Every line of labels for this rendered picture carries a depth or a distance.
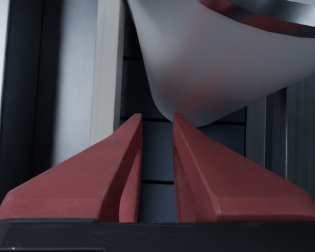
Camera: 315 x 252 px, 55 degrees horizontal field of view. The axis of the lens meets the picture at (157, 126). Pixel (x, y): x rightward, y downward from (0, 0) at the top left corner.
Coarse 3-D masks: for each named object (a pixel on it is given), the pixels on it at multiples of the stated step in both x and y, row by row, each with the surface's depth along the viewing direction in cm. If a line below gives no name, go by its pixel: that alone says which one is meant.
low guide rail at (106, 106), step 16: (112, 0) 16; (112, 16) 16; (96, 32) 16; (112, 32) 16; (96, 48) 16; (112, 48) 16; (96, 64) 16; (112, 64) 16; (96, 80) 16; (112, 80) 15; (96, 96) 15; (112, 96) 15; (96, 112) 15; (112, 112) 15; (96, 128) 15; (112, 128) 15
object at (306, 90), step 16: (304, 80) 11; (288, 96) 11; (304, 96) 11; (288, 112) 11; (304, 112) 10; (272, 128) 12; (288, 128) 10; (304, 128) 10; (272, 144) 12; (288, 144) 10; (304, 144) 10; (272, 160) 12; (288, 160) 10; (304, 160) 10; (288, 176) 10; (304, 176) 10
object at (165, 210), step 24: (144, 72) 19; (144, 96) 19; (120, 120) 19; (144, 120) 19; (216, 120) 19; (240, 120) 19; (144, 144) 19; (168, 144) 19; (240, 144) 19; (144, 168) 19; (168, 168) 19; (144, 192) 19; (168, 192) 18; (144, 216) 18; (168, 216) 18
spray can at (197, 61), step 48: (144, 0) 4; (192, 0) 3; (240, 0) 3; (288, 0) 3; (144, 48) 8; (192, 48) 5; (240, 48) 4; (288, 48) 4; (192, 96) 8; (240, 96) 7
